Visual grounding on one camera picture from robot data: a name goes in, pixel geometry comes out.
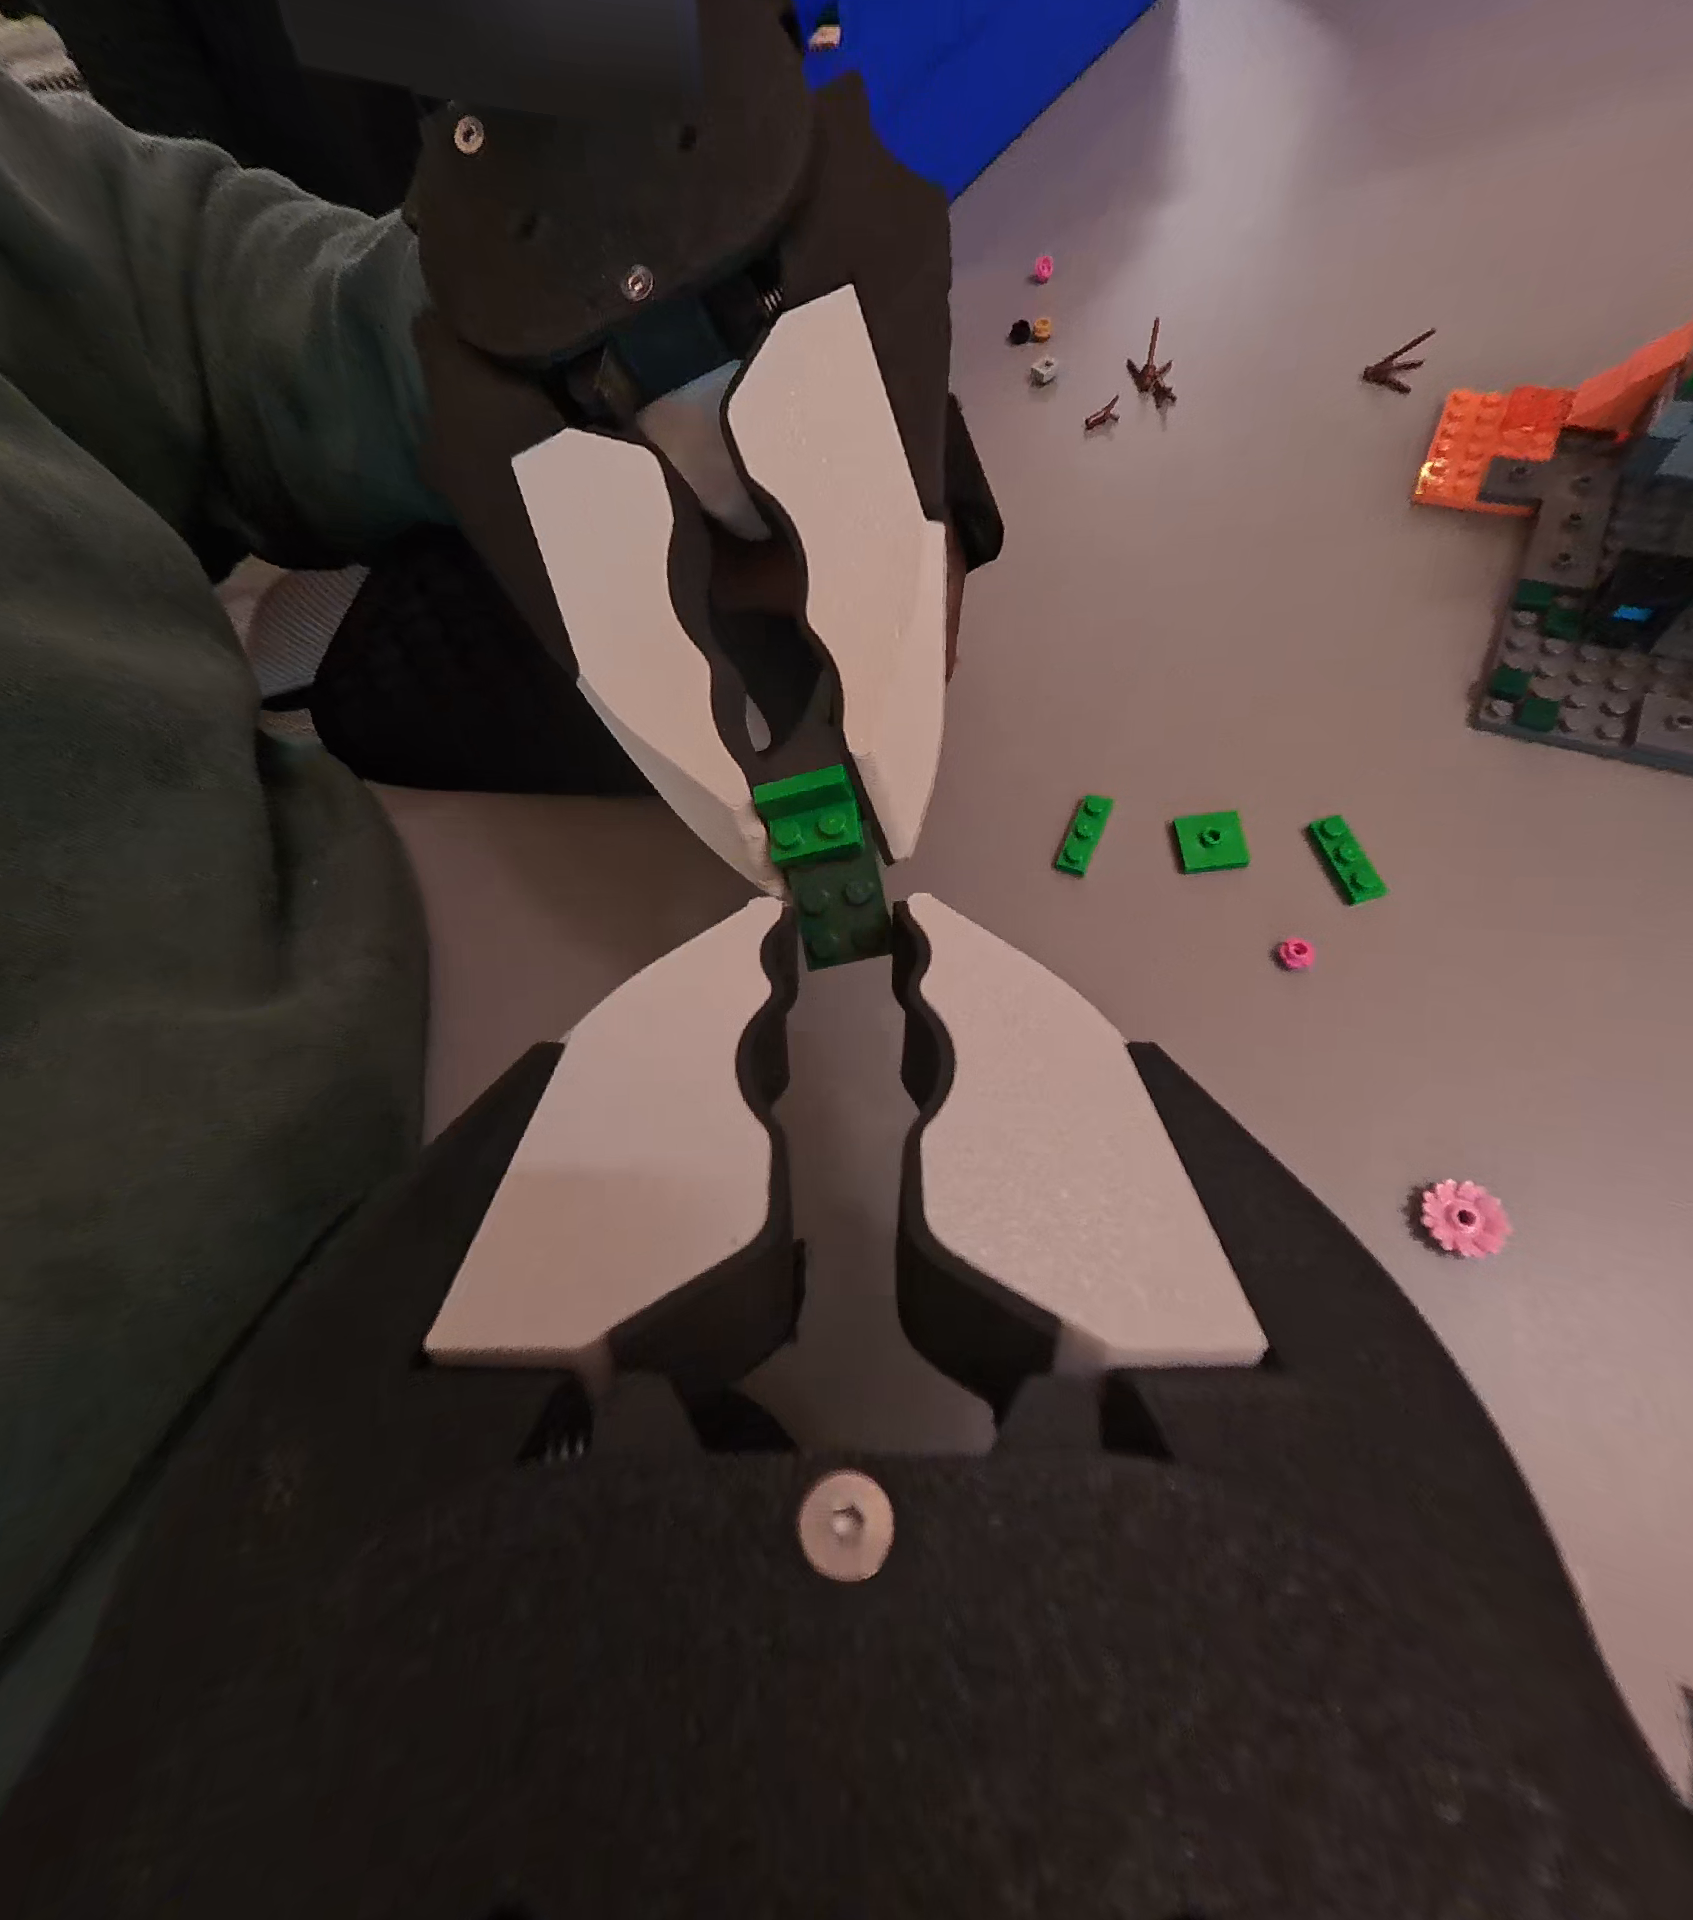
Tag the grey toy brick building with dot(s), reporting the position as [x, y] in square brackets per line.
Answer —
[1610, 494]

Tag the blue plastic bin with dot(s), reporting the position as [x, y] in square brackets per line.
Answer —
[966, 74]

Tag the small brown toy piece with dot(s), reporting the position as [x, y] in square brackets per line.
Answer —
[1397, 360]
[1100, 413]
[1151, 368]

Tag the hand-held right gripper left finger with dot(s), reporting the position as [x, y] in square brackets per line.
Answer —
[621, 1184]

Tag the large pink toy flower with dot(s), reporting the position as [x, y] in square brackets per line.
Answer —
[1463, 1218]

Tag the green narrow toy plate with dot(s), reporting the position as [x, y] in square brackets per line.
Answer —
[1345, 858]
[1081, 836]

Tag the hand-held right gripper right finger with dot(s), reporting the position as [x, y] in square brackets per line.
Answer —
[1087, 1184]

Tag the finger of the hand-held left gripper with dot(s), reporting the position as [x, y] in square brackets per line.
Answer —
[606, 570]
[860, 494]

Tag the person's left hand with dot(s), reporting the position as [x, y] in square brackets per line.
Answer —
[973, 494]

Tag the grey desk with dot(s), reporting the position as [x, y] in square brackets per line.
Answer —
[1234, 600]

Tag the person's green sweatshirt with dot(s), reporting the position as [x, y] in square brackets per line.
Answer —
[66, 1051]

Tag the green toy bracket brick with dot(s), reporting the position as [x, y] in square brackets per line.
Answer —
[809, 819]

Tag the person's left forearm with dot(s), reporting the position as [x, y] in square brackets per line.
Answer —
[111, 300]

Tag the green square toy plate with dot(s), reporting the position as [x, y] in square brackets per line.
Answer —
[1210, 843]

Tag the dark green toy plate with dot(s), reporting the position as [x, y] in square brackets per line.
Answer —
[840, 912]

